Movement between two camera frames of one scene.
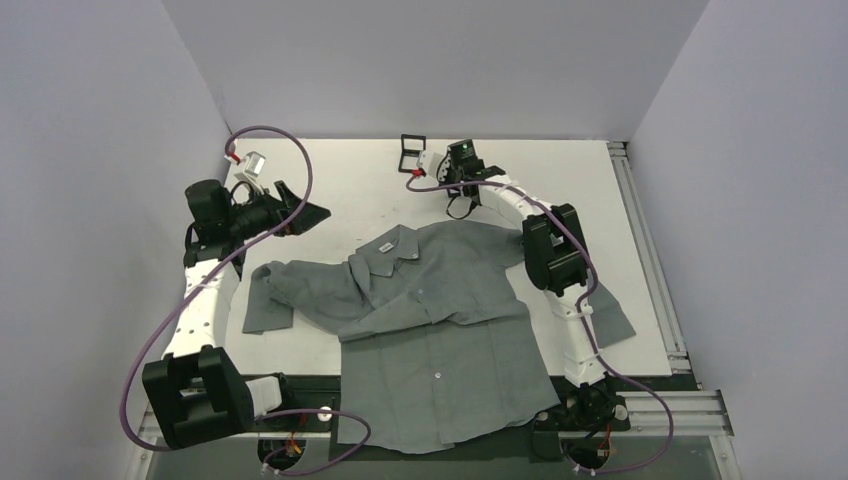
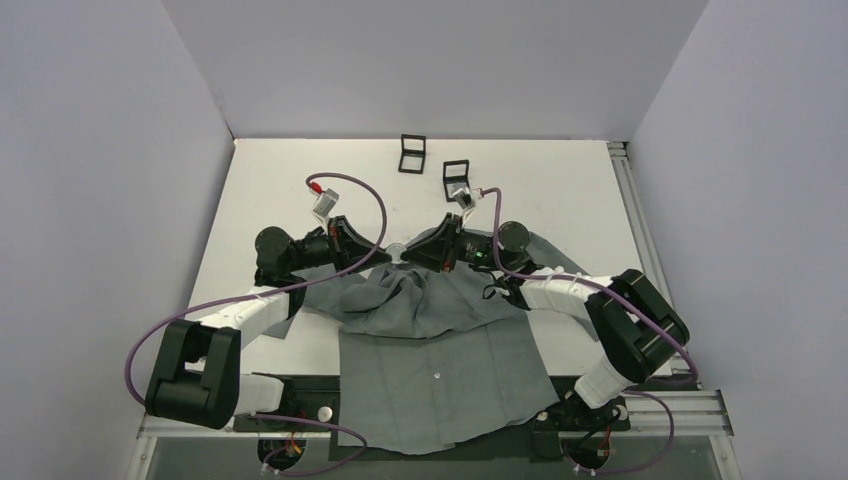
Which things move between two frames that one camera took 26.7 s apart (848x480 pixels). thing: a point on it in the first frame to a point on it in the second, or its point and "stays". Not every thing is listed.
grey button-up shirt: x=439 y=337 stays
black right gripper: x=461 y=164 to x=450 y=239
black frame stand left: x=409 y=152 stays
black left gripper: x=278 y=210 to x=347 y=248
